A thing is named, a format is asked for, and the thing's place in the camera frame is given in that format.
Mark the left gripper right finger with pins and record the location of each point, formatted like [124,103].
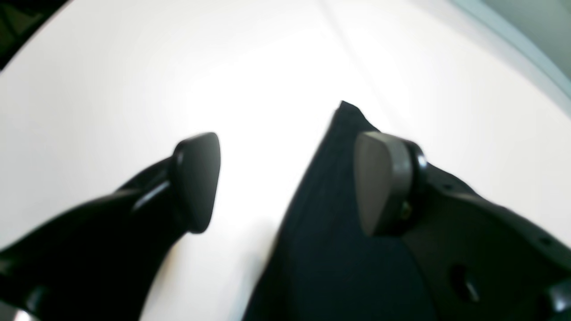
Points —
[479,261]

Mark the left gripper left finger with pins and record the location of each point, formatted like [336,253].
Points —
[97,261]

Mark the black T-shirt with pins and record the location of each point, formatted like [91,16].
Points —
[323,267]

